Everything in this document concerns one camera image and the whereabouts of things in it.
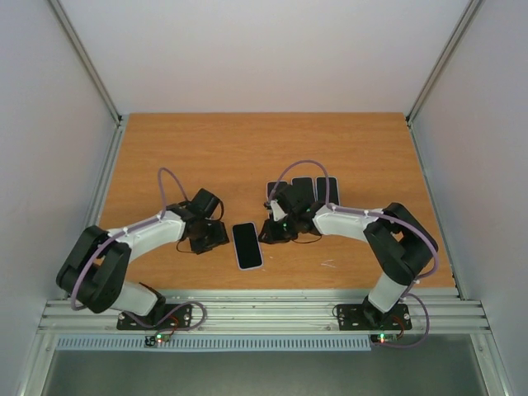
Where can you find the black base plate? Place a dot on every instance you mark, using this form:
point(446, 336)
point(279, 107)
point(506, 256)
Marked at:
point(170, 315)
point(354, 317)

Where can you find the lavender phone case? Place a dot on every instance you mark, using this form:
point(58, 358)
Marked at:
point(247, 268)

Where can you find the small circuit board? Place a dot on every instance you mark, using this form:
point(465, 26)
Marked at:
point(157, 340)
point(384, 338)

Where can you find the right small circuit board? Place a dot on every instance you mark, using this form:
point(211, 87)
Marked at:
point(384, 338)

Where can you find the left small circuit board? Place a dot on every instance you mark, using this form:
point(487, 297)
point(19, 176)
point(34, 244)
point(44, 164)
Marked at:
point(157, 340)

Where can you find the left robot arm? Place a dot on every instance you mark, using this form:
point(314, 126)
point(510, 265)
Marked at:
point(94, 272)

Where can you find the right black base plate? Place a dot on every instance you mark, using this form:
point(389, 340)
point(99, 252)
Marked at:
point(354, 317)

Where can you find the pink clear phone case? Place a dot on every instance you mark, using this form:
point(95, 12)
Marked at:
point(269, 187)

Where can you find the right aluminium corner post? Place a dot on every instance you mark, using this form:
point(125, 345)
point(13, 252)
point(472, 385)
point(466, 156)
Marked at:
point(462, 25)

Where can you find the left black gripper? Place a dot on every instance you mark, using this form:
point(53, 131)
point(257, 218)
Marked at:
point(221, 238)

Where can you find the aluminium front rail frame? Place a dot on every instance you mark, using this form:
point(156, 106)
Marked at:
point(440, 310)

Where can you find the left aluminium corner post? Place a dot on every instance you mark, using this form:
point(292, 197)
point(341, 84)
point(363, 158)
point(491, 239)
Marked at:
point(80, 50)

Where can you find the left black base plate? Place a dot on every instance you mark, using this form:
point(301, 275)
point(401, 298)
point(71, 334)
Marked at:
point(170, 315)

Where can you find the black phone blue edge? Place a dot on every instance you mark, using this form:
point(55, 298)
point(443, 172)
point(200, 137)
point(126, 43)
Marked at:
point(327, 188)

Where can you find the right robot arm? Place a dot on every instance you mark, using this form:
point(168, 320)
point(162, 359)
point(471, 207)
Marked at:
point(405, 251)

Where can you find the aluminium corner post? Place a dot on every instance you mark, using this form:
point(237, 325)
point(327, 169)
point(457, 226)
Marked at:
point(462, 25)
point(80, 50)

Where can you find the black phone pink edge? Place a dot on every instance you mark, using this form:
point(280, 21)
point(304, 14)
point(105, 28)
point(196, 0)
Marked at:
point(304, 184)

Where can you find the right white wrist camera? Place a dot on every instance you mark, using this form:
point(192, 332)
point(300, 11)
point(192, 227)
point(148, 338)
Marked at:
point(275, 211)

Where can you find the grey slotted cable duct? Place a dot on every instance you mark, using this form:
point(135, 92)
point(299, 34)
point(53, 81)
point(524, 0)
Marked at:
point(214, 343)

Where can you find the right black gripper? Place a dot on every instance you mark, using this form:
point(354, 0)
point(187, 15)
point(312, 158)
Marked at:
point(276, 232)

